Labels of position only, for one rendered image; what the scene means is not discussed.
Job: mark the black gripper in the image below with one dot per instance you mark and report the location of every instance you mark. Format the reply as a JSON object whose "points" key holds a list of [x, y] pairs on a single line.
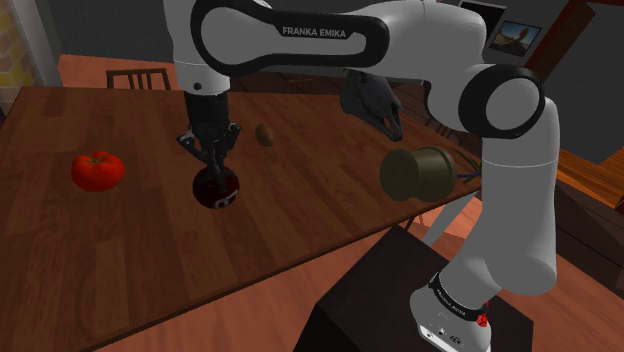
{"points": [[207, 112]]}

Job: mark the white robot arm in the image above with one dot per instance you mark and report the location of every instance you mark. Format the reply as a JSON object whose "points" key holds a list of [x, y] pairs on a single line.
{"points": [[516, 204]]}

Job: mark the dark red ball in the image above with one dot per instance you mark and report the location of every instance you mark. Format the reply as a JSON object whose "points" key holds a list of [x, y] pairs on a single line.
{"points": [[204, 192]]}

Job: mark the brown kiwi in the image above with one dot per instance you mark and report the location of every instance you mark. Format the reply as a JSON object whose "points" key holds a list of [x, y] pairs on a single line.
{"points": [[264, 135]]}

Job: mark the dark wooden chair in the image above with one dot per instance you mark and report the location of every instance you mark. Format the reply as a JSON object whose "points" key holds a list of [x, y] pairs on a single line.
{"points": [[138, 78]]}

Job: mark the red tomato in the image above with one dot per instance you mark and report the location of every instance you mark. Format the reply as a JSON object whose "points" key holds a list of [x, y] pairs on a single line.
{"points": [[97, 171]]}

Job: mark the brown wooden table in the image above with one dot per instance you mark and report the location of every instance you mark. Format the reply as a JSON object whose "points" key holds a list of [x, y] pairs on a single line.
{"points": [[122, 253]]}

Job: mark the dark grey animal head figure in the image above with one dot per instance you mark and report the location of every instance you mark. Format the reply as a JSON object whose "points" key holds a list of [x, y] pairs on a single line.
{"points": [[370, 100]]}

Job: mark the olive green plant pot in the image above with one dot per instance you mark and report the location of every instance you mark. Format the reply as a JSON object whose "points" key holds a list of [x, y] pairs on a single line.
{"points": [[419, 174]]}

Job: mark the dark robot stand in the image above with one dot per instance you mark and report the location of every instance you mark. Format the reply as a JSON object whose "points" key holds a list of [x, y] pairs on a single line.
{"points": [[375, 297]]}

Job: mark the framed wall picture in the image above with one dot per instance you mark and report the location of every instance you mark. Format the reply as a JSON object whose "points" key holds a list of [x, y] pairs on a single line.
{"points": [[514, 38]]}

